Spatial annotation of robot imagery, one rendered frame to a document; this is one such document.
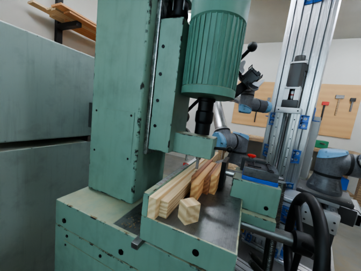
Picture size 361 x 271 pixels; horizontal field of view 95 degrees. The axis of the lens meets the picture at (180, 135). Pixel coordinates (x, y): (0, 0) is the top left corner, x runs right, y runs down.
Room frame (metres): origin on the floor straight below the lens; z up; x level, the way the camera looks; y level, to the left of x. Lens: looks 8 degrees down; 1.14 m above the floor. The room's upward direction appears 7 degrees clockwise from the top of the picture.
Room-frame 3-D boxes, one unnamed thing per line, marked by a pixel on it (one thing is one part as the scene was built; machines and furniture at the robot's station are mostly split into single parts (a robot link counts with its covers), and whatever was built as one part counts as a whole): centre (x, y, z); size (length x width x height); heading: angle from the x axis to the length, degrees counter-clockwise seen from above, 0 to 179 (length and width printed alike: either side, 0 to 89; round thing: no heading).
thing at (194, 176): (0.59, -0.10, 0.93); 0.24 x 0.01 x 0.05; 158
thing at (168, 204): (0.64, -0.10, 0.92); 0.64 x 0.02 x 0.04; 158
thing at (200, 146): (0.57, -0.05, 1.03); 0.14 x 0.07 x 0.09; 68
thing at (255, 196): (0.53, -0.27, 0.91); 0.15 x 0.14 x 0.09; 158
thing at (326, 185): (0.87, -0.81, 0.87); 0.15 x 0.15 x 0.10
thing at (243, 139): (1.18, -0.42, 0.98); 0.13 x 0.12 x 0.14; 112
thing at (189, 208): (0.35, -0.04, 0.92); 0.04 x 0.03 x 0.04; 121
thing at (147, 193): (0.62, -0.05, 0.93); 0.60 x 0.02 x 0.06; 158
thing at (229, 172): (0.56, -0.20, 0.95); 0.09 x 0.07 x 0.09; 158
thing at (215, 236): (0.57, -0.19, 0.87); 0.61 x 0.30 x 0.06; 158
